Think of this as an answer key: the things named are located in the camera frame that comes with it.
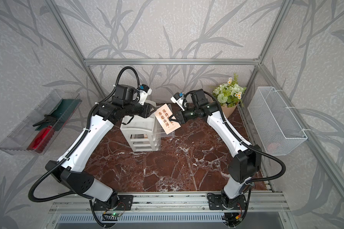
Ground pink postcard red characters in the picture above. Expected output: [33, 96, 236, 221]
[154, 104, 181, 134]

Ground white plastic drawer organizer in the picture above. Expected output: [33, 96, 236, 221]
[120, 115, 161, 152]

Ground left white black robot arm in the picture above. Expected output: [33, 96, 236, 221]
[28, 66, 153, 209]

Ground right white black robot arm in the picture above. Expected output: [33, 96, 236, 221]
[169, 89, 286, 206]

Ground beige flower pot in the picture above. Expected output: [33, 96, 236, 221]
[222, 105, 238, 119]

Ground white green artificial flowers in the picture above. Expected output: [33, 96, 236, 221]
[213, 73, 247, 107]

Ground pink object in basket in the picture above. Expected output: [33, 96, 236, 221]
[267, 143, 281, 153]

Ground green cloth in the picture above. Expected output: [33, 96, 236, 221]
[36, 99, 81, 132]

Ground black clamp tool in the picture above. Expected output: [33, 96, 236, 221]
[32, 114, 58, 127]

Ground red brush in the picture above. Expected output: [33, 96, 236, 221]
[27, 126, 55, 154]

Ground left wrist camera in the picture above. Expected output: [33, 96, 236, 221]
[138, 84, 152, 106]

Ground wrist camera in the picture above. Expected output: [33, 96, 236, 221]
[138, 84, 152, 106]
[171, 92, 187, 111]

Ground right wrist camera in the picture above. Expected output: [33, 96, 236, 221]
[171, 92, 187, 111]

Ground white wire mesh basket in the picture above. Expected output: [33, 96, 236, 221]
[248, 86, 308, 156]

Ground aluminium front rail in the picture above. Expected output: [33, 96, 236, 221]
[48, 192, 290, 214]

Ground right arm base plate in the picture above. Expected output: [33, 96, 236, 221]
[206, 193, 247, 210]

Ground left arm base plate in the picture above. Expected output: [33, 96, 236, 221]
[93, 195, 134, 211]

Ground clear plastic wall tray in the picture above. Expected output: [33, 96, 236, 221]
[0, 89, 82, 155]

